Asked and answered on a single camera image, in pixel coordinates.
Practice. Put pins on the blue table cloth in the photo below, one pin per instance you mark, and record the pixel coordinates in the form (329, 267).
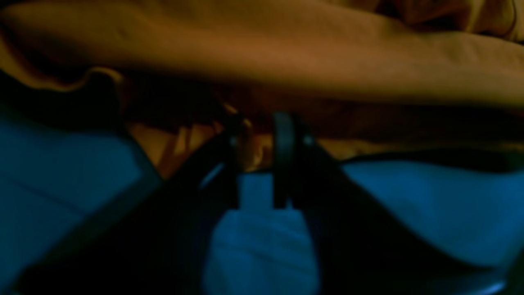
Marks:
(468, 205)

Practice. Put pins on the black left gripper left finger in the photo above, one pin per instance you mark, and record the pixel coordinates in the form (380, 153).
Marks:
(156, 245)

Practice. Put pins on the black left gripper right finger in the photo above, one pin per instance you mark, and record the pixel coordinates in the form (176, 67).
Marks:
(361, 249)

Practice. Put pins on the orange t-shirt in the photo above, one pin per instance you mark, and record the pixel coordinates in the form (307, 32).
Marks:
(369, 76)

